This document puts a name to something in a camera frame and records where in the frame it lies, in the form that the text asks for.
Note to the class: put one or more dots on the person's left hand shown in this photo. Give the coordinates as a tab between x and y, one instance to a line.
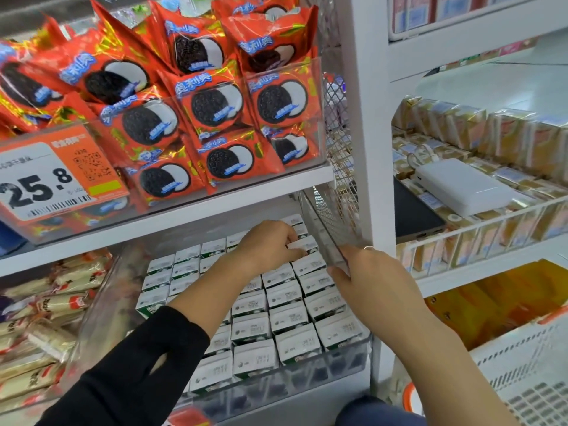
264	245

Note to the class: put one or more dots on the person's right hand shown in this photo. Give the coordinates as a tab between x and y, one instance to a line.
377	293

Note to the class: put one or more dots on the rows of white juice cartons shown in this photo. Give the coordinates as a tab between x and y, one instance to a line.
284	306

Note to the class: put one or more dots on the person's right forearm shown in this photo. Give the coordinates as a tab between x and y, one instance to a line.
453	381

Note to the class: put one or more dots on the person's left forearm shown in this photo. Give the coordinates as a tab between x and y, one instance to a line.
151	350

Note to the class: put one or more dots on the person's blue jeans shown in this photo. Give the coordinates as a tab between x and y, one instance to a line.
377	412

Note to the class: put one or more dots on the yellow orange snack packet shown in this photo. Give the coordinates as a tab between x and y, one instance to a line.
497	301

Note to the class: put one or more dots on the white flat box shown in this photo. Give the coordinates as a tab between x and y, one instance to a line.
461	186

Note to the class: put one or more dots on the stack of red cookie packets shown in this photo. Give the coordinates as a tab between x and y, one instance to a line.
177	111

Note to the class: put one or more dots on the clear plastic display bin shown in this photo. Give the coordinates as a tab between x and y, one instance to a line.
115	324
53	386

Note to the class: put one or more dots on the small orange price tag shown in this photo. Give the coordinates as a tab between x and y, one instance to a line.
188	417

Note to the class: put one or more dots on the large white orange price tag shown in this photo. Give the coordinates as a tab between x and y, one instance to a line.
44	182

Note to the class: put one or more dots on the pile of yellow wafer bars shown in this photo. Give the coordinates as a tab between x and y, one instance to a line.
44	315

